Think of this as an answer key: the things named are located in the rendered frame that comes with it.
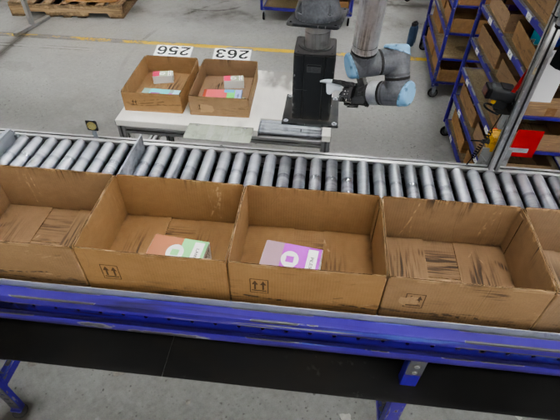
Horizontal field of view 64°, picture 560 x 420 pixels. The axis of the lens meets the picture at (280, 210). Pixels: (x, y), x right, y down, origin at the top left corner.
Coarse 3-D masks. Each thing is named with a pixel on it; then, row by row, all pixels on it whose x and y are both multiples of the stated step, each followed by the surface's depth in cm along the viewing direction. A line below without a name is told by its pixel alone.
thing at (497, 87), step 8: (488, 88) 165; (496, 88) 165; (504, 88) 165; (512, 88) 165; (488, 96) 167; (496, 96) 166; (504, 96) 166; (512, 96) 165; (496, 104) 170; (504, 104) 170
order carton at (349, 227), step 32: (256, 192) 131; (288, 192) 130; (320, 192) 129; (352, 192) 128; (256, 224) 140; (288, 224) 139; (320, 224) 137; (352, 224) 136; (256, 256) 131; (352, 256) 132; (384, 256) 112; (256, 288) 115; (288, 288) 114; (320, 288) 112; (352, 288) 111
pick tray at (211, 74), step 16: (208, 64) 233; (224, 64) 232; (240, 64) 232; (256, 64) 231; (208, 80) 233; (256, 80) 228; (192, 96) 204; (192, 112) 210; (208, 112) 209; (224, 112) 209; (240, 112) 208
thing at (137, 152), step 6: (138, 138) 186; (138, 144) 186; (132, 150) 181; (138, 150) 187; (144, 150) 193; (132, 156) 181; (138, 156) 187; (126, 162) 175; (132, 162) 182; (138, 162) 188; (126, 168) 176; (132, 168) 182; (126, 174) 176
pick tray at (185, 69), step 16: (144, 64) 232; (160, 64) 236; (176, 64) 235; (192, 64) 234; (128, 80) 214; (144, 80) 232; (176, 80) 232; (192, 80) 224; (128, 96) 207; (144, 96) 206; (160, 96) 205; (176, 96) 205; (176, 112) 211
